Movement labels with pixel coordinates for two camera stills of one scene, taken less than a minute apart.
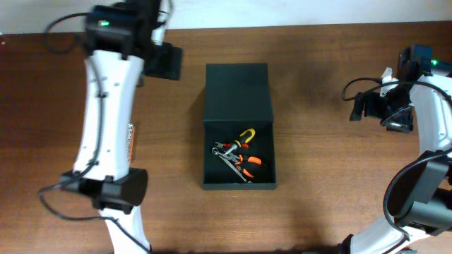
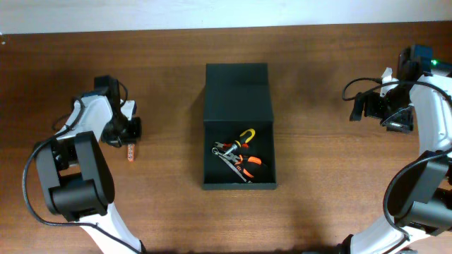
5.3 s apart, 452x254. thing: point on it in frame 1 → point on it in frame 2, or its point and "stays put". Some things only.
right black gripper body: [393, 109] stays put
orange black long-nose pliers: [243, 164] stays put
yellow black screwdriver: [244, 138] stays put
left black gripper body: [168, 66] → [123, 131]
